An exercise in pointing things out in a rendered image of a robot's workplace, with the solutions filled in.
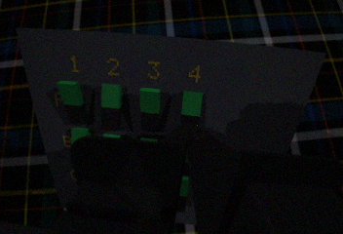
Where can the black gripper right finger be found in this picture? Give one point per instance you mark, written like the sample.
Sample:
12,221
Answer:
219,176

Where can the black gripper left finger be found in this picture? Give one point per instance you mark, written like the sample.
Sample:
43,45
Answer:
138,163

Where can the dark grey switch panel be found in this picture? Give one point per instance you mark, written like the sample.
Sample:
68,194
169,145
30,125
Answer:
139,86

